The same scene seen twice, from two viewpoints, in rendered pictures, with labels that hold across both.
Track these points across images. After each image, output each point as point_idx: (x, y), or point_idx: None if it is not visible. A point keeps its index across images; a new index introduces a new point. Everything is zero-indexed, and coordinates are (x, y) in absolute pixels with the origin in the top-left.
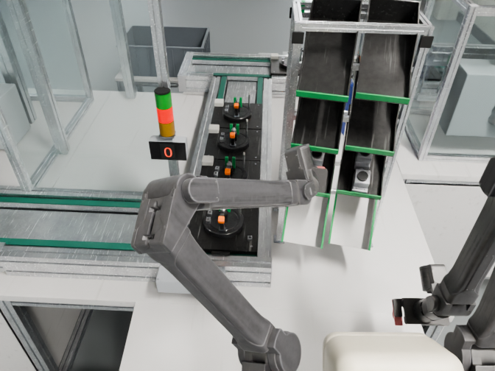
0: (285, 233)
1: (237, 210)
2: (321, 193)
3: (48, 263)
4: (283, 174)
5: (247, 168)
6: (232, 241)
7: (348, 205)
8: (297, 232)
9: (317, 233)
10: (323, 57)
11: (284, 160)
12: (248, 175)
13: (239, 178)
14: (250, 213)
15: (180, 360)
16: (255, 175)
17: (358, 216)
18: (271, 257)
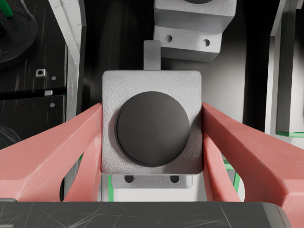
0: (120, 197)
1: (10, 130)
2: (227, 167)
3: None
4: (79, 58)
5: (42, 12)
6: None
7: (274, 113)
8: (149, 193)
9: (197, 191)
10: None
11: (59, 13)
12: (44, 28)
13: (19, 41)
14: (45, 129)
15: None
16: (57, 26)
17: (299, 138)
18: (106, 199)
